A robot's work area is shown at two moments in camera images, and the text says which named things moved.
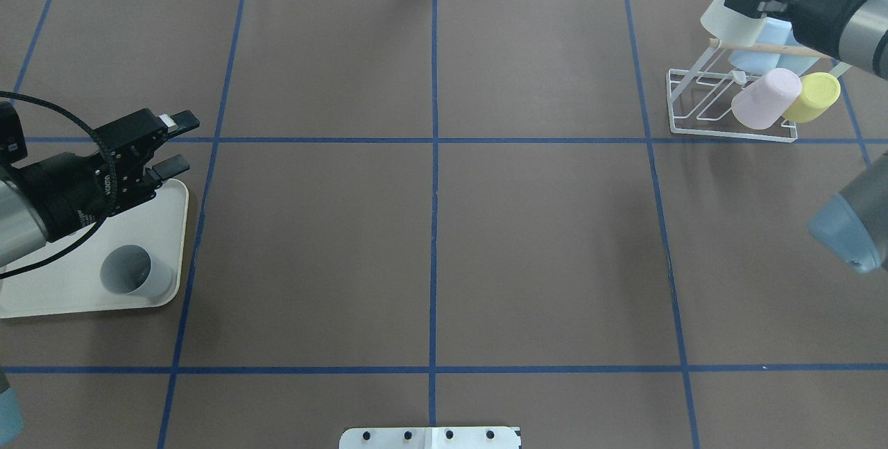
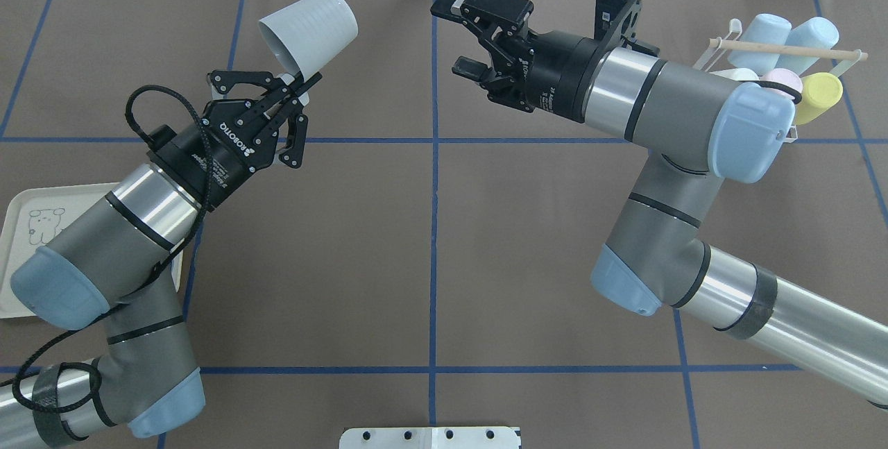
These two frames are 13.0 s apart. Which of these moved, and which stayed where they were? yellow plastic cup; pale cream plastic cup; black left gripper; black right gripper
Moved: black left gripper; pale cream plastic cup; black right gripper
Stayed: yellow plastic cup
